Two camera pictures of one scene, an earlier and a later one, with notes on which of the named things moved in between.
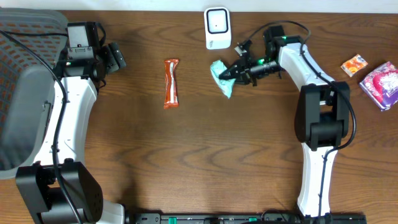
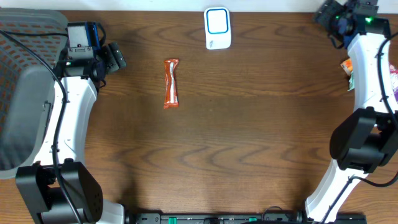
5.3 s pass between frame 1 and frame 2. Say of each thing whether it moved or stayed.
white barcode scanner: stayed
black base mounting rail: stayed
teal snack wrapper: moved
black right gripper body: moved
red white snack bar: stayed
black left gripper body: stayed
